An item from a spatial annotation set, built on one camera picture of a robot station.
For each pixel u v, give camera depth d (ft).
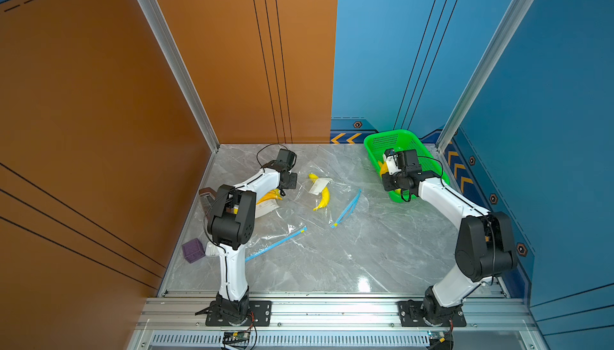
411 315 2.37
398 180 2.34
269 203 3.08
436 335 2.38
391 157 2.68
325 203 3.24
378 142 3.80
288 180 2.90
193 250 2.69
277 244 2.86
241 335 2.33
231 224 1.78
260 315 2.42
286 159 2.65
